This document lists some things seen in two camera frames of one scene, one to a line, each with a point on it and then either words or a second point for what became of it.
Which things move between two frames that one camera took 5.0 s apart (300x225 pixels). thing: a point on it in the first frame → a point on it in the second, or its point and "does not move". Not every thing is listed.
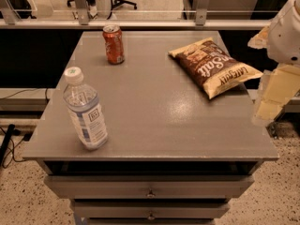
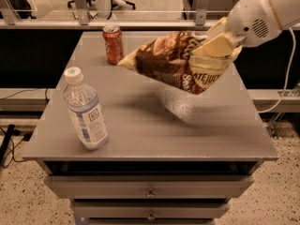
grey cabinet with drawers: x=138 y=143 does not move
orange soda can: x=112 y=36 does not move
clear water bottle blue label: x=82 y=102 does not move
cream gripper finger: x=261 y=40 → x=220 y=27
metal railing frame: x=83 y=21 does not move
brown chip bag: x=213 y=68 → x=169 y=58
